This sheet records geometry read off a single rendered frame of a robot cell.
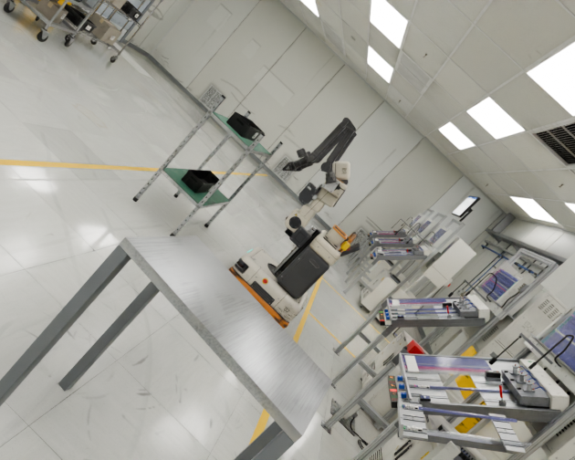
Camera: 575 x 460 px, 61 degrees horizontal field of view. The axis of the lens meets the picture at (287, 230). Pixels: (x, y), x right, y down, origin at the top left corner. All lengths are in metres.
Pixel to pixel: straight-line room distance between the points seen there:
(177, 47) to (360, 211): 5.74
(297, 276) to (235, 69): 8.42
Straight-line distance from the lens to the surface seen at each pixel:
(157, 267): 1.37
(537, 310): 4.20
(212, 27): 12.23
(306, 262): 3.91
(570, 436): 2.91
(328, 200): 4.04
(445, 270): 7.32
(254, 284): 3.97
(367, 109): 11.32
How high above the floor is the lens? 1.35
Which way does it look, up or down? 10 degrees down
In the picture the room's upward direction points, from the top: 44 degrees clockwise
